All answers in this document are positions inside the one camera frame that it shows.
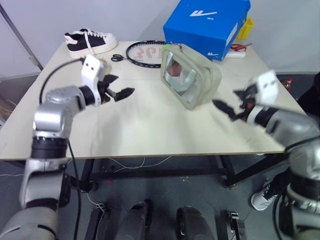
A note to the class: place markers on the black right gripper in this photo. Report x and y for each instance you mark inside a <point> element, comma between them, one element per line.
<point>248,102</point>

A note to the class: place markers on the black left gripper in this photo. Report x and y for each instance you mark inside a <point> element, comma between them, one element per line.
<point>106,93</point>

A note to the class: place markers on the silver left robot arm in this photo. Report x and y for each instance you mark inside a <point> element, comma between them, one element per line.
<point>57,100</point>

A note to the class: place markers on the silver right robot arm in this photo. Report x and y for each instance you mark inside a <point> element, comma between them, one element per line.
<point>295,125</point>

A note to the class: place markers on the transparent beige pouch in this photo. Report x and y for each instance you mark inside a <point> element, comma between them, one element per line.
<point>197,72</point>

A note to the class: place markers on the clear tape roll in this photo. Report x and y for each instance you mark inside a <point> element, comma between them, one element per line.
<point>106,65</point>

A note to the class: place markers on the black scissors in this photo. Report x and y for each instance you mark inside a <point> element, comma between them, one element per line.
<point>117,58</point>

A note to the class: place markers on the black badminton racket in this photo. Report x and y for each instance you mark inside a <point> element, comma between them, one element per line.
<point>130,58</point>

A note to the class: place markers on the white flat box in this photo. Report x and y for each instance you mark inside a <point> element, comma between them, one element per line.
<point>236,54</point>

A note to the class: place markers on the black and white sneaker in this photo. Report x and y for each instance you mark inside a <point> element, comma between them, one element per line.
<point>92,41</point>

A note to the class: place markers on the red scissors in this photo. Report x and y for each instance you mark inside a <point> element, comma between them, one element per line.
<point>238,47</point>

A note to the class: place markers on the red capped bottle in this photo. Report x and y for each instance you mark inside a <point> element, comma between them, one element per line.
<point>287,83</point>

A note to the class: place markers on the yellow plastic bin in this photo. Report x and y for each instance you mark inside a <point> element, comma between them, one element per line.
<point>248,28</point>

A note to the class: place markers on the blue shoe box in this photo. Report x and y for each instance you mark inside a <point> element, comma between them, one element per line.
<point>200,22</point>

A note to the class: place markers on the white person's sneaker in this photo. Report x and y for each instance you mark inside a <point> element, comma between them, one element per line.
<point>265,196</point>

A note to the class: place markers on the grey metal pole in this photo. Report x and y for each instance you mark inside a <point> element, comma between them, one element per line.
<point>18,37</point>

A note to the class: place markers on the black flat foot plate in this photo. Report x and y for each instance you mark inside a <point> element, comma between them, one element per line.
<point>232,225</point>
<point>96,222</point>

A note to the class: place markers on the dark rounded shape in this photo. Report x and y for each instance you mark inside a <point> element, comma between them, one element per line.
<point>137,220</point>
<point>192,222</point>

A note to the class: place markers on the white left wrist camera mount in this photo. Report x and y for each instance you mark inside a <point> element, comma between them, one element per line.
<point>90,70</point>

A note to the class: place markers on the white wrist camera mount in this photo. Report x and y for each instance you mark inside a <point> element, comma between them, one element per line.
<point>267,87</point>
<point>90,70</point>

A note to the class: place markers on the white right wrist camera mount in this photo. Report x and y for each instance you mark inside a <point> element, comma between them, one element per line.
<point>267,87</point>

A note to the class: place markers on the black table frame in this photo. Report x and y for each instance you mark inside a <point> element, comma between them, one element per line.
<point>155,172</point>

